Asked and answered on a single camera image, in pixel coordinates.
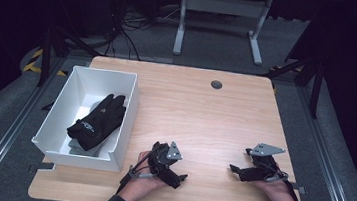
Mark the grey table grommet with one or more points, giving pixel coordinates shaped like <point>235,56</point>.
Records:
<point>216,84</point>

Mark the person's left hand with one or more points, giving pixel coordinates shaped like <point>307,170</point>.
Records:
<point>139,185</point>

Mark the aluminium floor rail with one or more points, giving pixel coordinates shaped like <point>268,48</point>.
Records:
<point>334,170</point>
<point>0,148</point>

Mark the white box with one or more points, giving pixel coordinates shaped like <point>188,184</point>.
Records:
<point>93,162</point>

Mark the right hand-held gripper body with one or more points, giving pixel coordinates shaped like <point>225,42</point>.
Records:
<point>265,166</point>

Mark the grey table edge bracket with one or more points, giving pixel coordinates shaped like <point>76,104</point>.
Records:
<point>299,188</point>

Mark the white metal desk frame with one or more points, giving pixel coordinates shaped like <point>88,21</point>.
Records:
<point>223,5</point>

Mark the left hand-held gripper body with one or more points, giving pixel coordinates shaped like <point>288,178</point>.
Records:
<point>160,159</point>

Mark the person's right hand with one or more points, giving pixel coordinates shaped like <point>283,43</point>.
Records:
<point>278,195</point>

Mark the black equipment case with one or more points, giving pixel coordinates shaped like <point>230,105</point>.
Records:
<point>99,5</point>

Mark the black metal stand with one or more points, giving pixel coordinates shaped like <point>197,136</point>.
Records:
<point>316,91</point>
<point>46,56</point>

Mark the yellow black hazard tape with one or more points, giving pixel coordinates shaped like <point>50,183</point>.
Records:
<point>31,66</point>

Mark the black glove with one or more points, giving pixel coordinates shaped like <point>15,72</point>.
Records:
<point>96,125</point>

